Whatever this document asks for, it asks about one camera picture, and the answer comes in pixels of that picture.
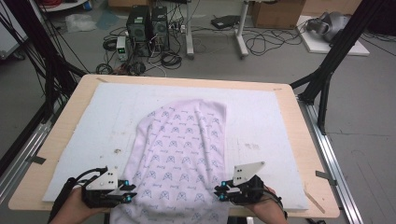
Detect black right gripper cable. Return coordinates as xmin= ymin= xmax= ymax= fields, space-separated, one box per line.
xmin=264 ymin=186 xmax=289 ymax=220

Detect teal floor sheet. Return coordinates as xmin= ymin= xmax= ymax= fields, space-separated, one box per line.
xmin=95 ymin=10 xmax=120 ymax=31

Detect slim black computer tower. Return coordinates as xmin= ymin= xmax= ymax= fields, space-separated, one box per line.
xmin=150 ymin=6 xmax=171 ymax=52

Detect black metal frame stand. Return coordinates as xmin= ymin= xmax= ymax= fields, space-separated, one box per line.
xmin=0 ymin=0 xmax=88 ymax=124
xmin=290 ymin=0 xmax=387 ymax=135

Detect pale purple patterned towel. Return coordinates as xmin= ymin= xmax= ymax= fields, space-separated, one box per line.
xmin=109 ymin=98 xmax=232 ymax=224

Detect black sleeved left gripper cable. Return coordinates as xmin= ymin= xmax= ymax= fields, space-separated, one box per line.
xmin=49 ymin=167 xmax=108 ymax=223

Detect coiled black floor cable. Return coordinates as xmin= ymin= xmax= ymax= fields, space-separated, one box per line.
xmin=102 ymin=36 xmax=119 ymax=52
xmin=160 ymin=50 xmax=183 ymax=70

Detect white grid mat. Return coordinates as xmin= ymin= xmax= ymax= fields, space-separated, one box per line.
xmin=41 ymin=82 xmax=310 ymax=210

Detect large black computer tower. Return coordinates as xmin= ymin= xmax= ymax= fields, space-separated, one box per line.
xmin=125 ymin=5 xmax=153 ymax=58

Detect white desk leg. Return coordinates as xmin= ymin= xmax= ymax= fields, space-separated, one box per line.
xmin=234 ymin=0 xmax=250 ymax=60
xmin=185 ymin=0 xmax=195 ymax=60

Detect aluminium rail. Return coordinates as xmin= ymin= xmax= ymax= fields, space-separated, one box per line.
xmin=0 ymin=120 xmax=54 ymax=203
xmin=298 ymin=97 xmax=364 ymax=224

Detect white power supply unit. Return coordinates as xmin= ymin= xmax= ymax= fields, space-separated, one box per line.
xmin=116 ymin=35 xmax=129 ymax=62

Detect clear plastic bag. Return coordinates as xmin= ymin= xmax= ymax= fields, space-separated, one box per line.
xmin=64 ymin=13 xmax=97 ymax=33

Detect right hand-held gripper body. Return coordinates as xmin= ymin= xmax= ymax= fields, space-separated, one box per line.
xmin=230 ymin=161 xmax=266 ymax=205

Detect loose black floor cables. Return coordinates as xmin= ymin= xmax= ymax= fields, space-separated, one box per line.
xmin=242 ymin=27 xmax=304 ymax=57

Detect person's right hand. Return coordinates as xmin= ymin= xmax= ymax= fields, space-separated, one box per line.
xmin=245 ymin=186 xmax=285 ymax=220

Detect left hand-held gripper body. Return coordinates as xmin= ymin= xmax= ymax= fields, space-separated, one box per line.
xmin=81 ymin=167 xmax=124 ymax=209

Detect white floor board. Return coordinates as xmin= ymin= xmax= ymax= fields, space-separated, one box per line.
xmin=297 ymin=15 xmax=371 ymax=57

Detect person's left hand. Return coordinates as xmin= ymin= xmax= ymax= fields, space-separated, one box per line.
xmin=61 ymin=187 xmax=108 ymax=219

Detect grey robot head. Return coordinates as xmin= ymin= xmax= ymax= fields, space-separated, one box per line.
xmin=305 ymin=11 xmax=351 ymax=43

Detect thin wooden stick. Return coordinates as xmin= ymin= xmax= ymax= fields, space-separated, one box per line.
xmin=304 ymin=189 xmax=326 ymax=215

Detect flat black device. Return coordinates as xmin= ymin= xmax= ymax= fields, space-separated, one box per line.
xmin=210 ymin=14 xmax=241 ymax=30

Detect brown cardboard box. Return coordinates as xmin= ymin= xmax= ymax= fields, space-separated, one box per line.
xmin=251 ymin=0 xmax=306 ymax=30

